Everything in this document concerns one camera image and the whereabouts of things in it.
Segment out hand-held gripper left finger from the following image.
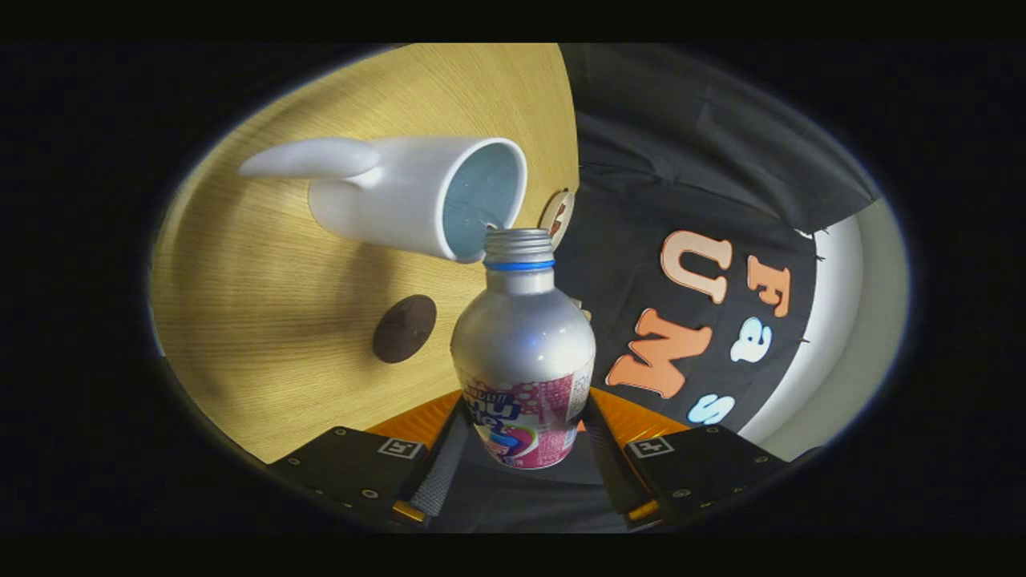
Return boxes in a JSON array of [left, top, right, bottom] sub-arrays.
[[269, 390, 474, 530]]

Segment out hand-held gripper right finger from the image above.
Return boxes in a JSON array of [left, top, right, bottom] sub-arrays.
[[584, 387, 790, 530]]

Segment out dark brown round coaster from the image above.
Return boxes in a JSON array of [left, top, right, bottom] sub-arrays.
[[372, 294, 438, 365]]

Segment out silver juice bottle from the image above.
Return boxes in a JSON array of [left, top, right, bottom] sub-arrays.
[[450, 228, 597, 470]]

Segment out white cup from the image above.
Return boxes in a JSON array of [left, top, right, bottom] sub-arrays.
[[238, 135, 528, 264]]

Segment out white round plate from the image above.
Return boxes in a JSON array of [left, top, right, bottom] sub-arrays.
[[538, 190, 576, 251]]

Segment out wooden table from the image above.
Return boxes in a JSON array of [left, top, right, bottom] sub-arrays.
[[151, 44, 580, 464]]

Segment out black backdrop cloth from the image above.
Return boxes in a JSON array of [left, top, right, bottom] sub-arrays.
[[449, 44, 883, 534]]

